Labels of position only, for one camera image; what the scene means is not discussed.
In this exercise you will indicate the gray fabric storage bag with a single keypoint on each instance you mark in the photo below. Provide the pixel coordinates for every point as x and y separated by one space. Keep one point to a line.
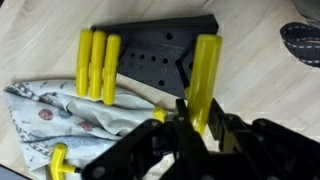
300 43

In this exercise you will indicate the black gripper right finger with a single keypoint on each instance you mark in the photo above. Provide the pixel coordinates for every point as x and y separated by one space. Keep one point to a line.
266 150

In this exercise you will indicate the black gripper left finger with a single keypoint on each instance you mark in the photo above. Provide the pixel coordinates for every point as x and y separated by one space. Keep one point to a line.
160 150

